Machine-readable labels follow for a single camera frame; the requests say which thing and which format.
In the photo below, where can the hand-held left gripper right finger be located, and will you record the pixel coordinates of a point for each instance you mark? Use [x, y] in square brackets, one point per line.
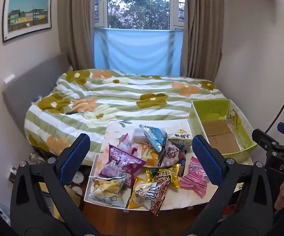
[207, 159]

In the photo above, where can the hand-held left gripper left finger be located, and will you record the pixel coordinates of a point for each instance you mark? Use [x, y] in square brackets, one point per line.
[74, 157]

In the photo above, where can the green cardboard box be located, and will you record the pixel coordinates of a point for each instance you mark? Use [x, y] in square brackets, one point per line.
[245, 127]

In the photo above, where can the pink snack packet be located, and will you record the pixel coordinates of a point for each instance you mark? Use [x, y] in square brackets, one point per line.
[194, 179]

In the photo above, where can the blue snack packet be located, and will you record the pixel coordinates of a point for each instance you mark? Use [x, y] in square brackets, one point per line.
[155, 135]

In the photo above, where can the white paper cup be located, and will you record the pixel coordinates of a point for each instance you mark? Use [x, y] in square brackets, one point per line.
[78, 177]
[77, 191]

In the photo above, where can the brown cardboard sheet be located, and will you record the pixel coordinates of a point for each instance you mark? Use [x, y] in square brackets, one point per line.
[220, 135]

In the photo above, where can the white yellow snack packet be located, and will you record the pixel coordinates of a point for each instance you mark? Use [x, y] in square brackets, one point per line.
[180, 139]

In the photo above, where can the brown purple snack packet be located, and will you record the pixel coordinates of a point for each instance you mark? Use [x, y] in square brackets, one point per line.
[171, 153]

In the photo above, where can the potato chips packet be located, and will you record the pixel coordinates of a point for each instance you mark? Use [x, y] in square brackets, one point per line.
[106, 189]

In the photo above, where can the yellow black snack packet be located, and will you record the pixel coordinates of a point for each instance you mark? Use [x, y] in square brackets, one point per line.
[162, 175]

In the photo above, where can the pale pink clear packet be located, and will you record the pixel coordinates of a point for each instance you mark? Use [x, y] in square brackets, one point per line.
[125, 143]

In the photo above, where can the white low table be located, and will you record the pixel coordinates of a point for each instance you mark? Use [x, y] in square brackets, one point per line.
[122, 127]

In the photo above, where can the orange chips packet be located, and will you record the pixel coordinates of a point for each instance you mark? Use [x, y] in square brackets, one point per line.
[148, 156]

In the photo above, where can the small white box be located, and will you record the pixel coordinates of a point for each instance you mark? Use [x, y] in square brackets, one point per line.
[140, 136]

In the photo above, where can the yellow dark red packet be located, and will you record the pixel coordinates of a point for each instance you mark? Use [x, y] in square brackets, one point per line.
[146, 194]

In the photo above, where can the floral striped blanket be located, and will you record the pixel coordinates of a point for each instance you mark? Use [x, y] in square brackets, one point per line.
[122, 95]

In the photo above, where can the grey bed headboard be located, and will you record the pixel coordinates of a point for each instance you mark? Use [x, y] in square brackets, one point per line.
[33, 83]

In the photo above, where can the white tag on headboard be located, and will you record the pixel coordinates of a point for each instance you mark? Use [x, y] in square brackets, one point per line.
[9, 78]

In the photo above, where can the blue window cloth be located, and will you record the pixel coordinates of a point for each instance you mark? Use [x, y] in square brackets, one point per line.
[137, 51]

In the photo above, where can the beige curtain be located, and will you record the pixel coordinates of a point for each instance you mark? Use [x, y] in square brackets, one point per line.
[76, 24]
[202, 29]

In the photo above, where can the window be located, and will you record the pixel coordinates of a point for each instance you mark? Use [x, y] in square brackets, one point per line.
[138, 2]

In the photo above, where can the framed wall poster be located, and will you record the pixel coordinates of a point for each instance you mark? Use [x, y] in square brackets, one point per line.
[27, 14]

